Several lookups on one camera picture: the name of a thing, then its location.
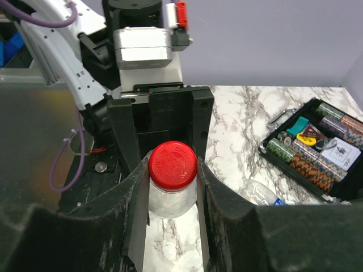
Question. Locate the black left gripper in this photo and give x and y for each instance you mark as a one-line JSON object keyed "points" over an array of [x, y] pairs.
{"points": [[170, 114]]}

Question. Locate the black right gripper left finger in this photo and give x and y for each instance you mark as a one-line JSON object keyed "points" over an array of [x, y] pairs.
{"points": [[106, 234]]}

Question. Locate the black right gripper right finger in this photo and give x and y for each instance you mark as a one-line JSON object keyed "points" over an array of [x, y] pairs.
{"points": [[239, 236]]}

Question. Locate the red bottle cap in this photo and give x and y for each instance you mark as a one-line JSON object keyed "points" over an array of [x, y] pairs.
{"points": [[172, 166]]}

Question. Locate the red label plastic bottle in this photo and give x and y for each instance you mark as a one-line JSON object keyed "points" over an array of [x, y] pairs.
{"points": [[171, 205]]}

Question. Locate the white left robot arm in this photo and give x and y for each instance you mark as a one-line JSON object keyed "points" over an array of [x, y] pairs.
{"points": [[123, 71]]}

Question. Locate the blue label pepsi bottle lying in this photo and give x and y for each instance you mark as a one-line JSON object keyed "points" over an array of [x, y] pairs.
{"points": [[259, 194]]}

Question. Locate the black poker chip case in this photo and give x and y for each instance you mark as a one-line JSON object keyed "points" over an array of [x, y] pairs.
{"points": [[320, 147]]}

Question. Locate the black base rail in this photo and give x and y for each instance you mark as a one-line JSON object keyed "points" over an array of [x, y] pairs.
{"points": [[101, 171]]}

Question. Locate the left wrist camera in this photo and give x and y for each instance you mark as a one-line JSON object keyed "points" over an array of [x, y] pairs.
{"points": [[142, 48]]}

